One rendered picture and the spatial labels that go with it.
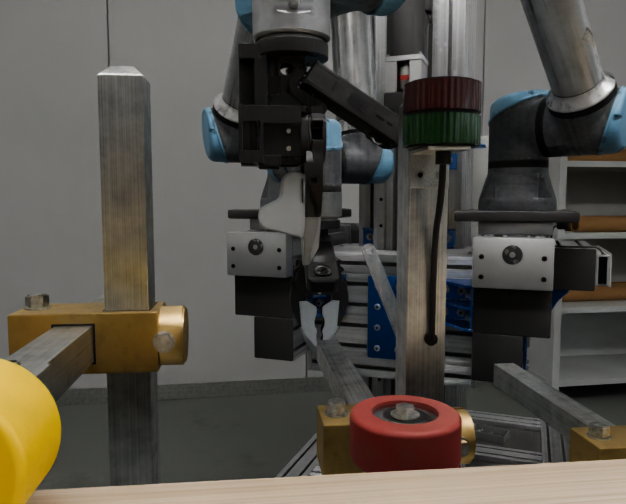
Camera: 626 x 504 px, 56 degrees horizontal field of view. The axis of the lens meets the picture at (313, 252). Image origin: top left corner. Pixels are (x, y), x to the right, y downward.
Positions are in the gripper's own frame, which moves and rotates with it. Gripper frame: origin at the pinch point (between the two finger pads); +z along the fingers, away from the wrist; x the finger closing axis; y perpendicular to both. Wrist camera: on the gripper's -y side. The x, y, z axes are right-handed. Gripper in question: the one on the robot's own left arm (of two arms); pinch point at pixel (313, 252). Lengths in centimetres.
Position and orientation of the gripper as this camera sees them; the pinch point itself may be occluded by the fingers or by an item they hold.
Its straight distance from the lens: 58.3
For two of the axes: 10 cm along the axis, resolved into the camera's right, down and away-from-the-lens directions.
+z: 0.0, 10.0, 0.9
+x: 0.9, 0.9, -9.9
